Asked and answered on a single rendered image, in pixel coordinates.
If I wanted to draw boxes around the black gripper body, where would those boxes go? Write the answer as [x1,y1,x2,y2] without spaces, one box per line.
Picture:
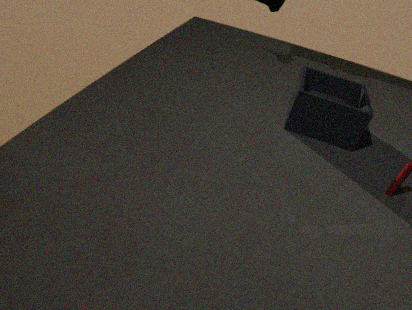
[266,0,285,12]

